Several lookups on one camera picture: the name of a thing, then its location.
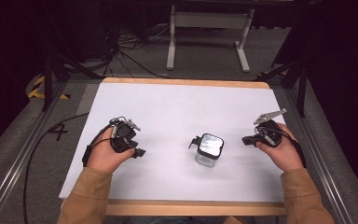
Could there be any bundle of black floor cables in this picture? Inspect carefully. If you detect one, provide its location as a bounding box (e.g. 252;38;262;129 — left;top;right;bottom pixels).
101;22;181;80

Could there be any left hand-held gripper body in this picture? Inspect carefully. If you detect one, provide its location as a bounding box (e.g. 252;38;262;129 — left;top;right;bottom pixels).
109;116;142;154

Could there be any white metal stand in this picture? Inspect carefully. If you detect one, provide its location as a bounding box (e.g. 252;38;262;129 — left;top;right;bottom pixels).
166;4;256;74

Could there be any person's left hand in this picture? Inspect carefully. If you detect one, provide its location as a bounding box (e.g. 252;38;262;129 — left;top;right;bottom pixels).
86;126;136;174

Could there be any white table sheet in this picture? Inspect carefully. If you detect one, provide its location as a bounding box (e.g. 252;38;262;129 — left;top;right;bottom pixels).
58;81;286;203

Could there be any clear square jar black lid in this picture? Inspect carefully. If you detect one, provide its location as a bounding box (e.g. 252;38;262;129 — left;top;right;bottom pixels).
188;133;226;169

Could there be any person's right hand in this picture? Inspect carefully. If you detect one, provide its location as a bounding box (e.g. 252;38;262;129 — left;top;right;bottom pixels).
255;122;304;173

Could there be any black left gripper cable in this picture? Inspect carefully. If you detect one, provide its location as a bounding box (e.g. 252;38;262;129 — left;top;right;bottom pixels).
22;112;115;224

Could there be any wooden table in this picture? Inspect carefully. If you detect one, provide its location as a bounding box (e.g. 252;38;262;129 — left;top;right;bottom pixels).
58;77;287;217

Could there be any black tripod stand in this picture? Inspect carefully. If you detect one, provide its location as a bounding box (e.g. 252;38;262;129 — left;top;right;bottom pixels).
40;3;104;113
256;18;310;119

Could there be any aluminium floor rail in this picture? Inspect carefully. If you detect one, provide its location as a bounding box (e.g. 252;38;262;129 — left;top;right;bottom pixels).
283;88;355;224
0;81;68;224

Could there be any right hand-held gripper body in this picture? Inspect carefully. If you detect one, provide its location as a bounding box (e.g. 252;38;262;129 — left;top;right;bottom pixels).
253;107;288;149

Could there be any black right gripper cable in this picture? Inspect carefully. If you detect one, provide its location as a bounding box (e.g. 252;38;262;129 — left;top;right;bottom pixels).
262;125;308;169

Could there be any black floor tape mark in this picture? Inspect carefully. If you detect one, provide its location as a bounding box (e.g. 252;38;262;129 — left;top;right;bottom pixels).
48;123;70;142

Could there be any yellow black floor tape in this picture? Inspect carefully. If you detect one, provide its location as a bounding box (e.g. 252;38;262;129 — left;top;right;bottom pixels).
27;75;72;101

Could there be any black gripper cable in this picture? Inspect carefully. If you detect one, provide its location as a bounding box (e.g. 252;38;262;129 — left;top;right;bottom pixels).
262;125;308;169
22;112;115;224

